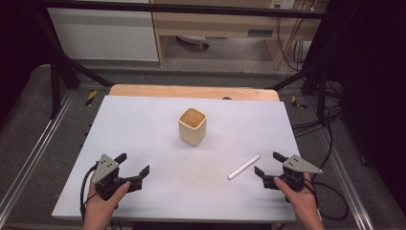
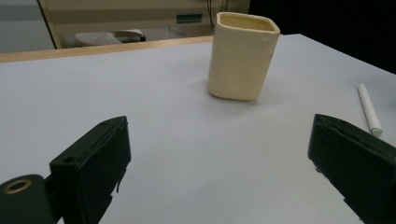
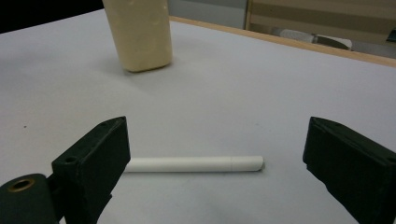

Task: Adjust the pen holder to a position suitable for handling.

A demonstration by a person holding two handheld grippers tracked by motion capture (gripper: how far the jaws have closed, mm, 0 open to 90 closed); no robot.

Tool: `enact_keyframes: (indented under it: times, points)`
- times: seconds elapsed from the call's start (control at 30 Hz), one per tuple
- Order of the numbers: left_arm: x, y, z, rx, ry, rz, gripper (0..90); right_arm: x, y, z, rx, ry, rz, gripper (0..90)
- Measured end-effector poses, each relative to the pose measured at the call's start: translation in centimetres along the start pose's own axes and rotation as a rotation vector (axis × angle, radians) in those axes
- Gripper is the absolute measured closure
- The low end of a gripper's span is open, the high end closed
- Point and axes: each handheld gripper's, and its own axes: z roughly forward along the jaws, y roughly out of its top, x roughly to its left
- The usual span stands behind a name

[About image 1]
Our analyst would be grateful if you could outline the white cabinet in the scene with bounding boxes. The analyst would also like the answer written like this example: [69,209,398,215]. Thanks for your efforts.
[47,7,160,62]

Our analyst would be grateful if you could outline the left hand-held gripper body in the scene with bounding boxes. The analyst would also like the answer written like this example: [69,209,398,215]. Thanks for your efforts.
[94,153,128,201]

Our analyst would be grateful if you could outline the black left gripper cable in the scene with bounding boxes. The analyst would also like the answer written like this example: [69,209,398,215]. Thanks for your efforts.
[79,164,99,222]

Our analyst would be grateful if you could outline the wooden desk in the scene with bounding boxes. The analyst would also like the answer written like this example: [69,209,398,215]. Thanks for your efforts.
[149,0,324,69]

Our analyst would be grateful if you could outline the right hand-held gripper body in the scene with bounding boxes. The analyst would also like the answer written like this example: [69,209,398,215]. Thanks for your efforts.
[262,154,324,193]

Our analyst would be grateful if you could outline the person's right hand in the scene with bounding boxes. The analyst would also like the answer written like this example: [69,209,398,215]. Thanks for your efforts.
[273,176,320,219]

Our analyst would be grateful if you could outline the white chalk stick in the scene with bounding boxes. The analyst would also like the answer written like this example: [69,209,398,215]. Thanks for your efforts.
[227,154,261,180]

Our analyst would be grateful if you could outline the beige square cup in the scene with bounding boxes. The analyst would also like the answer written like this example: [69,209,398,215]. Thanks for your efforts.
[178,107,208,147]

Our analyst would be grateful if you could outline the black curtain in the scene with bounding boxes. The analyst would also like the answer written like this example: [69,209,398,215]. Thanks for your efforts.
[0,0,54,121]
[314,0,406,209]

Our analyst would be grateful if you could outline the aluminium floor rail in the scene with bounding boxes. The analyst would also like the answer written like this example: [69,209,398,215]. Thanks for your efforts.
[318,126,375,230]
[0,90,77,219]

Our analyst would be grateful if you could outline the black metal frame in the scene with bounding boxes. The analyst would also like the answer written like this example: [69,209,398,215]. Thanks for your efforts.
[33,0,341,120]

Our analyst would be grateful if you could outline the black floor cables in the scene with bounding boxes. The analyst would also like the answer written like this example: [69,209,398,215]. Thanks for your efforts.
[291,80,346,175]

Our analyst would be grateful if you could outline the yellow black tape strip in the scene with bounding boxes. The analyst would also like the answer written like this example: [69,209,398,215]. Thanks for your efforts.
[84,89,99,107]
[290,95,308,110]

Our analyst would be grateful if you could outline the hanging desk cables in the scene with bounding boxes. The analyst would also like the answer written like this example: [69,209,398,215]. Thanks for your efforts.
[275,0,320,73]

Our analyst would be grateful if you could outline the person's left hand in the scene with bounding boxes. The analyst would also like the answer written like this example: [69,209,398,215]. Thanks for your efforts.
[83,172,132,222]

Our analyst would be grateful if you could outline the white power strip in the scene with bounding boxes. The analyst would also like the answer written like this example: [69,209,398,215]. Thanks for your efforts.
[269,0,296,11]

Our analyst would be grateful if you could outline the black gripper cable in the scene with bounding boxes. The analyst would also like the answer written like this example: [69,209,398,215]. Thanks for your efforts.
[79,164,99,222]
[310,181,350,221]

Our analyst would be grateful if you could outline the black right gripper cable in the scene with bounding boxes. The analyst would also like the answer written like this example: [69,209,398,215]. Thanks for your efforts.
[310,181,350,221]

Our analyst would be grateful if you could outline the office chair base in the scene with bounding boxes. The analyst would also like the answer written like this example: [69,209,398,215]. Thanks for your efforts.
[176,34,211,50]

